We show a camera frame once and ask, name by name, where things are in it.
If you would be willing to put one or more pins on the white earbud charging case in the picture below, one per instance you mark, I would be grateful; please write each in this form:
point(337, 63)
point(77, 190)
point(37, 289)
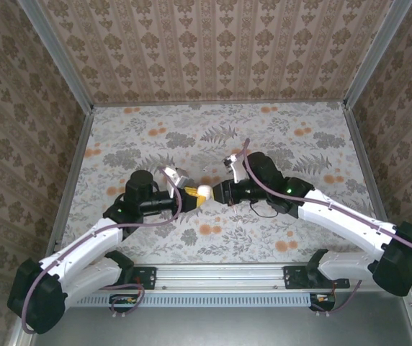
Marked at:
point(206, 191)

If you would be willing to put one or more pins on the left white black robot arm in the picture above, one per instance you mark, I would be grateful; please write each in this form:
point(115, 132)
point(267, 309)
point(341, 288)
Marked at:
point(83, 245)

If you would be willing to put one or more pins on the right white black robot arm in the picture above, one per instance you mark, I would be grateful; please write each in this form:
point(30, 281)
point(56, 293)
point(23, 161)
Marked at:
point(343, 220)

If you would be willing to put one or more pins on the floral patterned table cover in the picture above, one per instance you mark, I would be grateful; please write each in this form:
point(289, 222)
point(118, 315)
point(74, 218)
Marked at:
point(209, 126)

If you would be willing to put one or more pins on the black electronics box with connectors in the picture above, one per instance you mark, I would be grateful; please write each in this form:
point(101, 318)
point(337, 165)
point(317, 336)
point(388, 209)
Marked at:
point(323, 299)
point(123, 301)

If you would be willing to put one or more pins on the grey metal panel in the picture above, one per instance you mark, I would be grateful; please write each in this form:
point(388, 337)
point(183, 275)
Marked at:
point(209, 328)

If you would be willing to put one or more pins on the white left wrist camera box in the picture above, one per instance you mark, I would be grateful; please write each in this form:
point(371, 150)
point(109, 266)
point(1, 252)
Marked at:
point(177, 176)

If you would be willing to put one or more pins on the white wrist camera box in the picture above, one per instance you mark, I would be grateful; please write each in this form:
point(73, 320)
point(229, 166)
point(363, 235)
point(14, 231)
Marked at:
point(237, 169)
point(177, 176)

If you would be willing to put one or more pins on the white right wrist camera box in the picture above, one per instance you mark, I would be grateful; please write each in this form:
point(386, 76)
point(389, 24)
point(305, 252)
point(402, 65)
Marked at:
point(237, 169)

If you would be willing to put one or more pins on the aluminium table side rail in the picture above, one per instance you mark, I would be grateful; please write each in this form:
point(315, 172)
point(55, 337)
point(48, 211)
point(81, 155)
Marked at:
point(371, 180)
point(71, 180)

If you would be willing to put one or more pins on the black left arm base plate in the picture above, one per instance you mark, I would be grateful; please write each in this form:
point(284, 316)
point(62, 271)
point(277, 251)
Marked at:
point(148, 277)

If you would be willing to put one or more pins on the aluminium mounting rail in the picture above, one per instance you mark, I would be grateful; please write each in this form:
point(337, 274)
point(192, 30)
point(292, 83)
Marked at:
point(220, 277)

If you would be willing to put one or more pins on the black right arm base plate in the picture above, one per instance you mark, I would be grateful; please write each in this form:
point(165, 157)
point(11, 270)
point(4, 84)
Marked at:
point(292, 277)

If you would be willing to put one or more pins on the aluminium corner post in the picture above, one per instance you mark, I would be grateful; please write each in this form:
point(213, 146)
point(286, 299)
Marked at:
point(57, 56)
point(376, 54)

